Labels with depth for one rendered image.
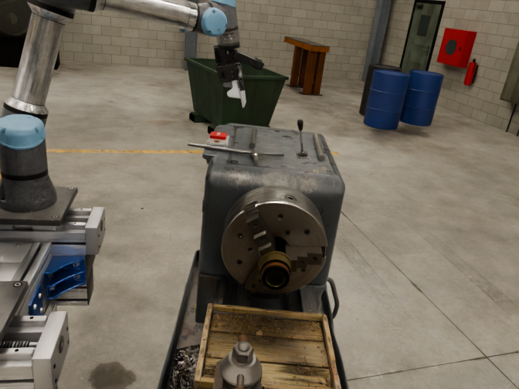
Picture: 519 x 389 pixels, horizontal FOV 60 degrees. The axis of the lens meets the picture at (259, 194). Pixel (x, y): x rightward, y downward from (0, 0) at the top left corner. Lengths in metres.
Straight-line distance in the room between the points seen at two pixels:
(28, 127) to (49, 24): 0.29
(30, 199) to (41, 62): 0.37
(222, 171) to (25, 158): 0.55
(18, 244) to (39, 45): 0.54
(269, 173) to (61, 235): 0.64
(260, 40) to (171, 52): 2.19
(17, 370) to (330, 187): 0.97
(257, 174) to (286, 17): 10.49
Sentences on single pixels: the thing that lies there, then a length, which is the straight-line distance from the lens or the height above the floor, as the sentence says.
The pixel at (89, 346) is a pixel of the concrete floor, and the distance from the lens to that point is 2.63.
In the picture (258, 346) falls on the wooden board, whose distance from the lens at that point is 1.30.
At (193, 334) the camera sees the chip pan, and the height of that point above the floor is 0.54.
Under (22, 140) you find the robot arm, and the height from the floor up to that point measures 1.36.
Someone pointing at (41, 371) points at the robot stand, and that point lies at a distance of 0.97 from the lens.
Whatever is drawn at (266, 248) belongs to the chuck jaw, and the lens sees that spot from 1.24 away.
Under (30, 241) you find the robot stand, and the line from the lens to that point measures 1.40.
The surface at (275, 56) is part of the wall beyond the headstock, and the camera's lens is 11.84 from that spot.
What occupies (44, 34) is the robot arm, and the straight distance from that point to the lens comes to 1.40.
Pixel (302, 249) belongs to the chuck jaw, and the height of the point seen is 1.10.
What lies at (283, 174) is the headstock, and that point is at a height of 1.25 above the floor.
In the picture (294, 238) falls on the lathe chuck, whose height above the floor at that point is 1.13.
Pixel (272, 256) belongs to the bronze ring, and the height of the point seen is 1.12.
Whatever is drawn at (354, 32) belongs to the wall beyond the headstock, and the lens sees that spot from 12.64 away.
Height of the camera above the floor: 1.76
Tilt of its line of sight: 24 degrees down
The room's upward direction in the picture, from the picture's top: 7 degrees clockwise
